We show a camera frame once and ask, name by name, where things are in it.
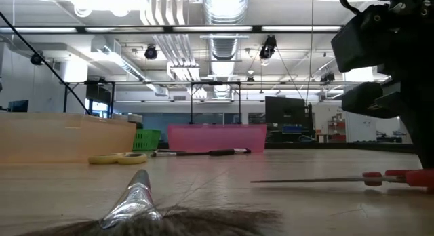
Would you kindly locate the pink plastic bin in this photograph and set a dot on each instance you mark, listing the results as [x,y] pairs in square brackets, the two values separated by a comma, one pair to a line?
[217,137]

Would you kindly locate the black background frame stand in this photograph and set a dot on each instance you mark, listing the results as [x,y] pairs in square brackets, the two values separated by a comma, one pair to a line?
[215,83]

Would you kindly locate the black marker pen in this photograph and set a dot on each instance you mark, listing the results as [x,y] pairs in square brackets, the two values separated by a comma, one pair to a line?
[164,153]

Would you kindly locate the black ceiling spotlight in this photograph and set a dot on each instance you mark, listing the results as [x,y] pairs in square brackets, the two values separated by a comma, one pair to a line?
[151,52]
[327,76]
[268,47]
[35,58]

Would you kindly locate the large black monitor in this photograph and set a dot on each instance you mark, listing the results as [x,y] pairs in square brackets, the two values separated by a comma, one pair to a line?
[285,110]

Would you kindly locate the wide silver ventilation duct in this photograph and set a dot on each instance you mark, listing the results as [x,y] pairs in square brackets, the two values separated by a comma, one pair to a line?
[223,46]

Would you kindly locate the overhead light bar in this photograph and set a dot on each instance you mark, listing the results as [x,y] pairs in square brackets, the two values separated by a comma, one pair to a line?
[135,29]

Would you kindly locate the black fan brush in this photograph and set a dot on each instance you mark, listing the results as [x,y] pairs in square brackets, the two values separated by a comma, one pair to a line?
[135,198]

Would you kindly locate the red shelf unit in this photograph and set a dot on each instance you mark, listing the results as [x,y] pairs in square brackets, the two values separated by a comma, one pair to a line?
[337,137]

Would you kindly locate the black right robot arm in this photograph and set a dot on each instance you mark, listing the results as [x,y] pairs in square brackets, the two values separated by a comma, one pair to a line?
[363,39]

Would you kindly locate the orange plastic bin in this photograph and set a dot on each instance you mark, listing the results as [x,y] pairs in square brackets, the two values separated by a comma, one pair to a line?
[51,141]

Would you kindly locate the black aluminium table frame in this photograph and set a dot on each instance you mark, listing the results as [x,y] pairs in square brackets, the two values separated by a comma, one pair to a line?
[339,146]

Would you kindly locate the blue crate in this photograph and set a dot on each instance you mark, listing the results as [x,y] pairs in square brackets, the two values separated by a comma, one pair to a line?
[293,129]

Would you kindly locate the small dark monitor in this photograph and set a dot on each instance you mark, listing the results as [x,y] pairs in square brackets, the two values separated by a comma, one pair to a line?
[18,106]

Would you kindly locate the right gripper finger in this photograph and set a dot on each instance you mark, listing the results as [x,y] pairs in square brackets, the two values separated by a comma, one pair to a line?
[363,100]

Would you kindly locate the green plastic basket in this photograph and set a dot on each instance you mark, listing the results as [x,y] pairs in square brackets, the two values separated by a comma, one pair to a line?
[147,141]

